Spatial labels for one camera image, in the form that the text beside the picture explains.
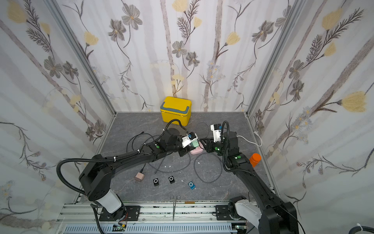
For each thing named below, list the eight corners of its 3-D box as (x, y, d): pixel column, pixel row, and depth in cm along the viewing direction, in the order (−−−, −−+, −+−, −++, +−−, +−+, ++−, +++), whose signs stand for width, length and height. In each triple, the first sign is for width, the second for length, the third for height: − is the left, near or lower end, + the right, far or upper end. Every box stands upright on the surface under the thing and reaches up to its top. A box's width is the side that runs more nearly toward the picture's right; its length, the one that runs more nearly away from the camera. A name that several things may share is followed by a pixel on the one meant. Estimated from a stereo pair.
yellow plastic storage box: (162, 124, 115) (159, 111, 104) (167, 108, 127) (165, 94, 116) (188, 127, 113) (188, 114, 102) (191, 110, 126) (192, 97, 114)
